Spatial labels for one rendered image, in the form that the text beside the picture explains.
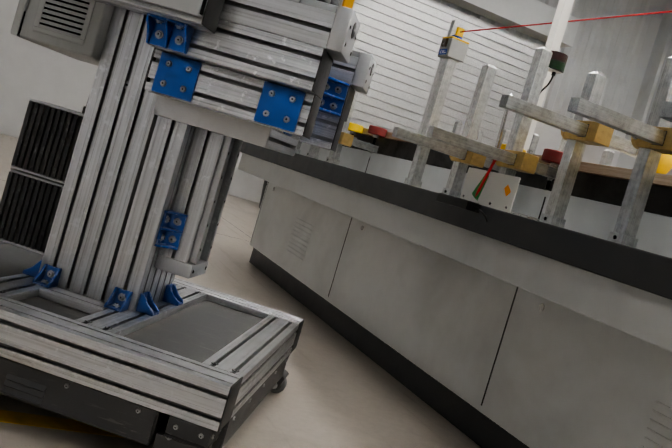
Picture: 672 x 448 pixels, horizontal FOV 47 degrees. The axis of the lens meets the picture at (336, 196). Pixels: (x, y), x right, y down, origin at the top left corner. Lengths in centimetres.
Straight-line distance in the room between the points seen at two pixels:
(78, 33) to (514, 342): 147
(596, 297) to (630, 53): 1105
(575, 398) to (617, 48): 1072
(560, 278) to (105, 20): 124
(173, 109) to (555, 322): 119
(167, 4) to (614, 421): 141
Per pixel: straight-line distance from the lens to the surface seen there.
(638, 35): 1292
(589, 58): 1232
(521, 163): 218
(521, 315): 239
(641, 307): 179
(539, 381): 230
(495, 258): 220
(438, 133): 207
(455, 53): 270
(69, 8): 193
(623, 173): 219
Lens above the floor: 68
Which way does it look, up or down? 2 degrees down
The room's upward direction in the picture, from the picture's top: 17 degrees clockwise
